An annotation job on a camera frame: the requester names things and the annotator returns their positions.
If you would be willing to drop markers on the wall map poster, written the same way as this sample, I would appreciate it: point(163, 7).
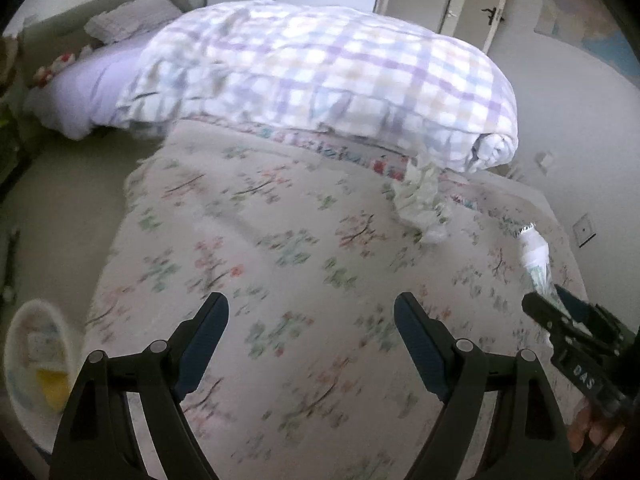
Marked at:
point(590, 20)

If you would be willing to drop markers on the person's right hand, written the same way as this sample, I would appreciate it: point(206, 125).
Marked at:
point(590, 430)

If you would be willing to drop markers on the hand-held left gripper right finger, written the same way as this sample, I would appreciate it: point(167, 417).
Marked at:
point(422, 350)

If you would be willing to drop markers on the light blue carton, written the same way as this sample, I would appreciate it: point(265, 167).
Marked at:
point(45, 347)

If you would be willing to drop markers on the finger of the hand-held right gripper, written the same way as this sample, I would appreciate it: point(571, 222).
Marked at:
point(577, 306)
point(542, 315)

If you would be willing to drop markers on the white plastic bin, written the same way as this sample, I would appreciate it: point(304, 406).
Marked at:
point(17, 325)

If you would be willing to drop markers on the red and white plush toy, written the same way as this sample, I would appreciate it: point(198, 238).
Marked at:
point(43, 77)
point(67, 59)

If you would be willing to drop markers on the floral bedspread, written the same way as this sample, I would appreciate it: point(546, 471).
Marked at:
point(300, 240)

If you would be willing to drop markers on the checked duvet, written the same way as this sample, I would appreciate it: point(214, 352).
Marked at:
point(325, 70)

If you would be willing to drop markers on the grey ribbed pillow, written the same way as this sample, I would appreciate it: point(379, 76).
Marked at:
point(130, 15)

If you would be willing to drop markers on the grey-green headboard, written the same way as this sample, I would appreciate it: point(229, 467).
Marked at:
point(50, 30)

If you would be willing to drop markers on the white wall socket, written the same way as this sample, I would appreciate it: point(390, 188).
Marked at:
point(584, 230)
point(545, 161)

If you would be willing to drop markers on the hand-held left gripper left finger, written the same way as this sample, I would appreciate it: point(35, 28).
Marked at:
point(200, 350)

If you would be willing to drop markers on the lavender pillow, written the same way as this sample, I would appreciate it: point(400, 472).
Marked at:
point(85, 90)

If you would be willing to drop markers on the green and yellow sponge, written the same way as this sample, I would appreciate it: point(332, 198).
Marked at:
point(52, 390)

